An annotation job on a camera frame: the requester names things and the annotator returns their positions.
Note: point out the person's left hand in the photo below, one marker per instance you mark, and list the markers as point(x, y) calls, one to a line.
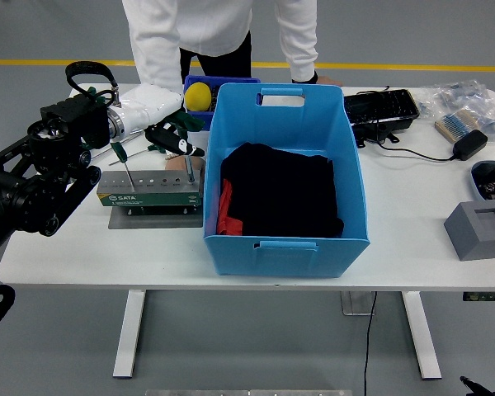
point(328, 81)

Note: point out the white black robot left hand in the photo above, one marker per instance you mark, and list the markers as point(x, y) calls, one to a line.
point(148, 107)

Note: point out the person's right hand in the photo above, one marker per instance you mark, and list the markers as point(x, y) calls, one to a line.
point(175, 164)

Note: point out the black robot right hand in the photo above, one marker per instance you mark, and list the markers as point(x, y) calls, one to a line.
point(476, 387)

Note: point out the green steel hex key stand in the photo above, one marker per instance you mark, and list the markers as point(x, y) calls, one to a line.
point(148, 200)

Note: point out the person's right forearm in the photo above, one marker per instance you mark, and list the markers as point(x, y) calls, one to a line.
point(156, 62)

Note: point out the person's left forearm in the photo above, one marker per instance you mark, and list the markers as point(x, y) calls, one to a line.
point(301, 53)

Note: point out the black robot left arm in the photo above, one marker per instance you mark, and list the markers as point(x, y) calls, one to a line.
point(66, 119)

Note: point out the light blue folding box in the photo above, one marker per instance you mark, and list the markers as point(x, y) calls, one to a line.
point(288, 260)

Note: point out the black wristwatch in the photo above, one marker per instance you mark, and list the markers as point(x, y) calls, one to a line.
point(307, 79)

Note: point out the yellow lemon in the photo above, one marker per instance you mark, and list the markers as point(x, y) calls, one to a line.
point(197, 95)

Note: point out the black plastic tray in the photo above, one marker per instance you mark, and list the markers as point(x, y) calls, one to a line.
point(379, 105)

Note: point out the black device with mounting ears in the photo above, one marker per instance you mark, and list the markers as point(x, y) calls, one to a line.
point(379, 132)

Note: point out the white table leg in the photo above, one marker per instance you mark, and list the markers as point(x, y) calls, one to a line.
point(421, 334)
point(128, 334)

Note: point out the orange cloth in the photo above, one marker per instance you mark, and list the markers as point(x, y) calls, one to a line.
point(231, 227)

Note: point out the dark blue plastic bin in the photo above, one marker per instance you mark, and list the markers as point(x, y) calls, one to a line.
point(231, 79)

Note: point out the table height control panel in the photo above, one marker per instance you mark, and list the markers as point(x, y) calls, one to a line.
point(486, 296)

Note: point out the person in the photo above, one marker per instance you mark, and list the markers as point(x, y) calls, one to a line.
point(214, 24)

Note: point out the black cloth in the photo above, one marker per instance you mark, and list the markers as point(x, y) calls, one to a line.
point(272, 206)

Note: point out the tan resistor tape bundle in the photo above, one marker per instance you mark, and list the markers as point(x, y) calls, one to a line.
point(455, 123)

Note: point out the clear bags of components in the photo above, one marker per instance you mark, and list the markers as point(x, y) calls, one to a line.
point(466, 97)

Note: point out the metal plate under table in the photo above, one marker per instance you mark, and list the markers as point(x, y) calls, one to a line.
point(354, 303)

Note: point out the grey foam block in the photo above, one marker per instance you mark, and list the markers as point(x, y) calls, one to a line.
point(466, 235)

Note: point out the black power adapter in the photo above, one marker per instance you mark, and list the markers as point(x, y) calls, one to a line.
point(470, 144)

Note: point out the blue-rimmed parts tray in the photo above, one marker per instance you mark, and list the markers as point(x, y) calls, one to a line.
point(476, 181)

